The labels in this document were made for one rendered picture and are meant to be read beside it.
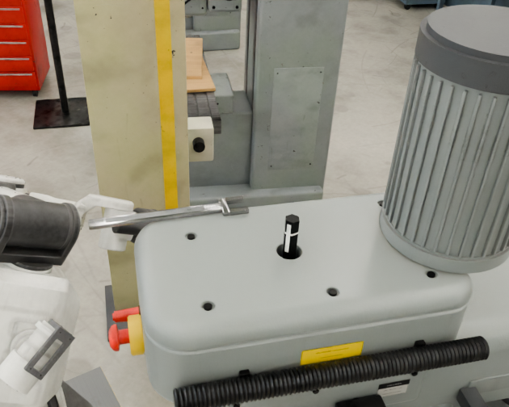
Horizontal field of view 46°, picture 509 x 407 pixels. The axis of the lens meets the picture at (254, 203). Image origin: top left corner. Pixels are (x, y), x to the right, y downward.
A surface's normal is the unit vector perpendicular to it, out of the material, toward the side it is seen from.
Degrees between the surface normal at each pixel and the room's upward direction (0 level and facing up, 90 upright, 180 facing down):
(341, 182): 0
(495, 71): 90
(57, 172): 0
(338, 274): 0
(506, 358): 90
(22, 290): 57
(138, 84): 90
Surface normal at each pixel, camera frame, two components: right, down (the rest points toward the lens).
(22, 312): 0.47, 0.00
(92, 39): 0.23, 0.58
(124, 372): 0.04, -0.80
